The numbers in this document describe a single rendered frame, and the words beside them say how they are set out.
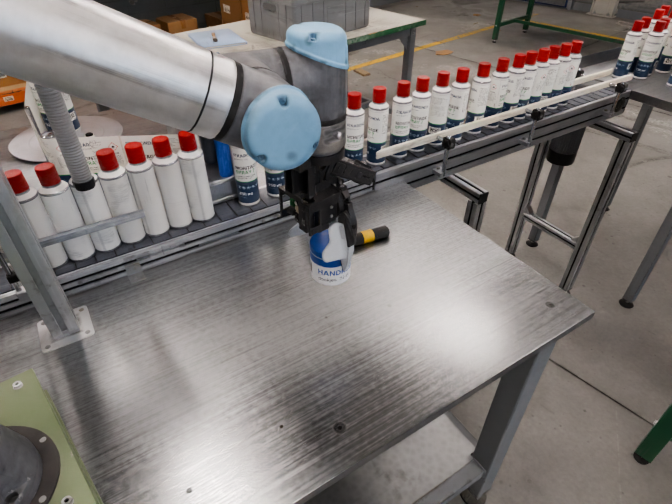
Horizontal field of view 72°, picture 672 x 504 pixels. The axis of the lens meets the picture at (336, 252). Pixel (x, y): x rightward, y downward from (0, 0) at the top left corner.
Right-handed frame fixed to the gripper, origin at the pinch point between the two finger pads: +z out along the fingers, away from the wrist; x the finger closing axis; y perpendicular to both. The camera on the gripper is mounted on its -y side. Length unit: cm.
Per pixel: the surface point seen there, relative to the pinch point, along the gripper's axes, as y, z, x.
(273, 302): 5.4, 16.8, -11.1
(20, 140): 24, 11, -109
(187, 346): 23.5, 16.9, -12.5
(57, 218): 31, 1, -43
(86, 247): 28, 9, -42
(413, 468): -18, 77, 14
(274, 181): -13.6, 6.9, -35.2
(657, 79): -175, 11, -5
